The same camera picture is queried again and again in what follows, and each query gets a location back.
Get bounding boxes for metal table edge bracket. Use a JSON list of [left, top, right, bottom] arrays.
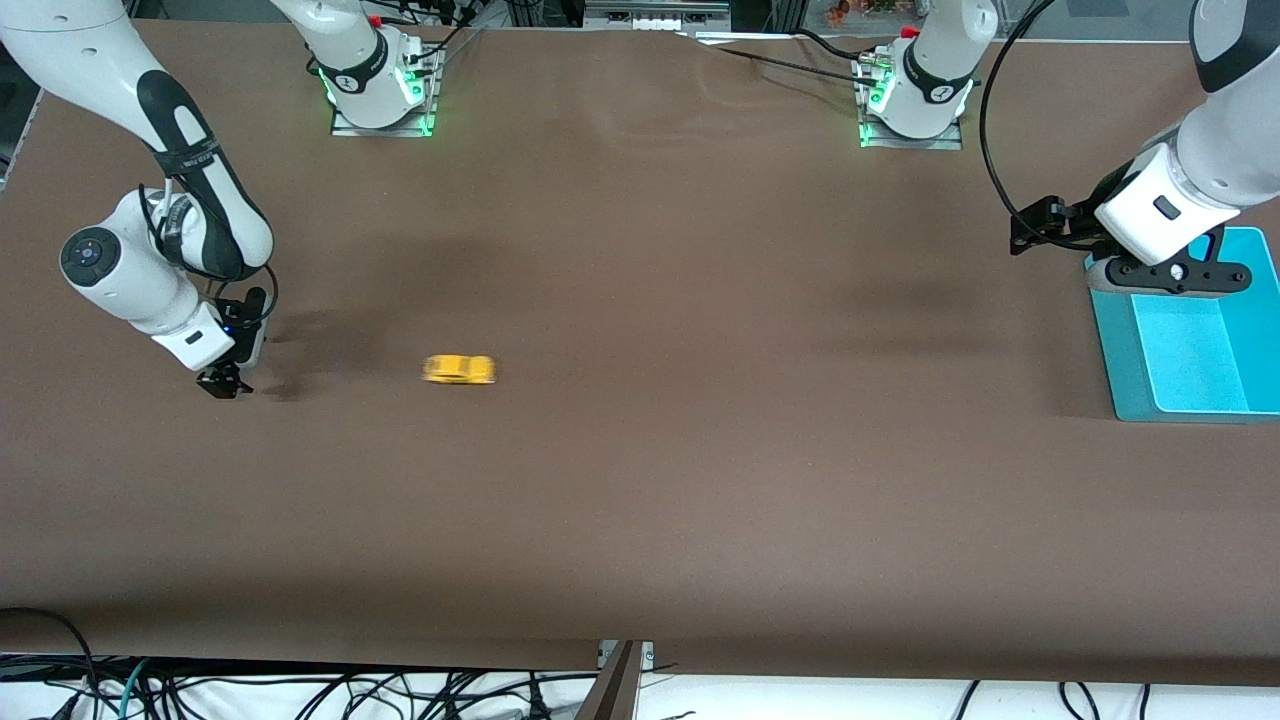
[[575, 640, 656, 720]]

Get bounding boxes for teal plastic storage bin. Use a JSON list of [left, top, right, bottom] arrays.
[[1085, 226, 1280, 424]]

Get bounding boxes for orange background items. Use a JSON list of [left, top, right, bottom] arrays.
[[826, 0, 901, 25]]

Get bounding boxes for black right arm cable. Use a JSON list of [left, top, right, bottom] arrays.
[[140, 180, 279, 331]]

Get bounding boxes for aluminium side frame rail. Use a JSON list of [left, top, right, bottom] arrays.
[[0, 88, 49, 191]]

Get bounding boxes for tangled black floor cables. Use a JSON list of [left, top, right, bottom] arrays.
[[150, 668, 601, 720]]

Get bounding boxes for long black cable on table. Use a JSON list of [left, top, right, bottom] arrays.
[[680, 30, 881, 81]]

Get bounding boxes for black looped floor cable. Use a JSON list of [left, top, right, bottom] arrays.
[[0, 607, 101, 720]]

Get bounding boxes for yellow toy beetle car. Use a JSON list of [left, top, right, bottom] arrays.
[[421, 354, 498, 387]]

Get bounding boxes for brown table cover sheet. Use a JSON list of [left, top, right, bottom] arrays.
[[0, 25, 1280, 686]]

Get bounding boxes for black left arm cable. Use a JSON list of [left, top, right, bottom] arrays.
[[977, 0, 1106, 251]]

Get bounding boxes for teal floor cable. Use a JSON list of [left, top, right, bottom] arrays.
[[118, 658, 153, 720]]

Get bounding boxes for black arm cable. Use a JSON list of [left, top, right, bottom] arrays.
[[140, 180, 279, 331], [977, 0, 1106, 251]]

